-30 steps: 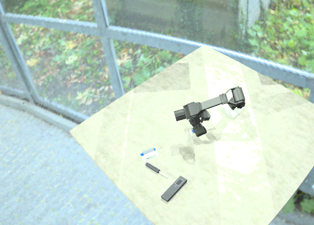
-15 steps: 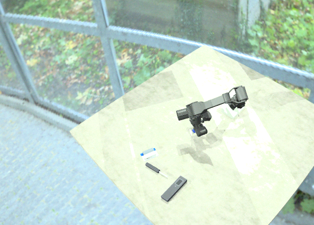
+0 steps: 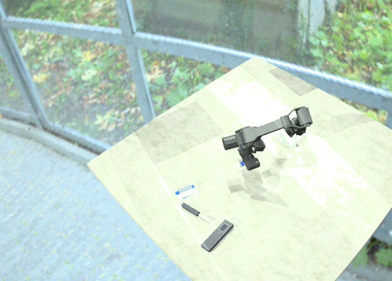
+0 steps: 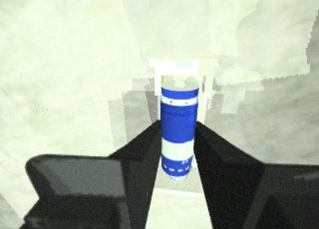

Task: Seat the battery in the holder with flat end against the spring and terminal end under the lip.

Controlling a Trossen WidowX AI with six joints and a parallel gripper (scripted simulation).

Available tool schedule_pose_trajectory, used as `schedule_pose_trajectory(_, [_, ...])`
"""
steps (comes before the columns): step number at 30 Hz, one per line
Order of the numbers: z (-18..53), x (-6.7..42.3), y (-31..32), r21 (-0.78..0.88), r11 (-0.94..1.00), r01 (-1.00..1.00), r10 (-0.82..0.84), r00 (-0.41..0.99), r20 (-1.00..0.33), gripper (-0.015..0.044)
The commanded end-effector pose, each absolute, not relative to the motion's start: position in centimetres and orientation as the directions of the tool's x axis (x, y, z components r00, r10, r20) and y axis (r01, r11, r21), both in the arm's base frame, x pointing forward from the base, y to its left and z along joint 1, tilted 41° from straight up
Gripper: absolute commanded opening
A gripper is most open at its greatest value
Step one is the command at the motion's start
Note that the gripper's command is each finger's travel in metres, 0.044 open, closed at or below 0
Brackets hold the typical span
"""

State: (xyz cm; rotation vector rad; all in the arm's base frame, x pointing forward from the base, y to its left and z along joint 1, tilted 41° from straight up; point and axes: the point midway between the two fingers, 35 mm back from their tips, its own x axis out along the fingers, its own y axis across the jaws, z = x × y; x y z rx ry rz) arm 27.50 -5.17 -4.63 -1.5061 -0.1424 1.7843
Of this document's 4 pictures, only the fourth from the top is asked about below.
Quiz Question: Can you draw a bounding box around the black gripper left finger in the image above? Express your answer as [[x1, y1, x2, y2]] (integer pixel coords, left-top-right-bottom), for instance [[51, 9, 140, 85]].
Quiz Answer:
[[25, 119, 162, 229]]

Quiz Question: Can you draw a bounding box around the blue and white battery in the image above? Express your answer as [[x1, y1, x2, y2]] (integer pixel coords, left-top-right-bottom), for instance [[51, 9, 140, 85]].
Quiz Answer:
[[160, 80, 199, 177]]

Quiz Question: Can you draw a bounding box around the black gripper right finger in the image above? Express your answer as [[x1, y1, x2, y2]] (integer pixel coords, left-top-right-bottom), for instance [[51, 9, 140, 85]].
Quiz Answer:
[[193, 120, 319, 229]]

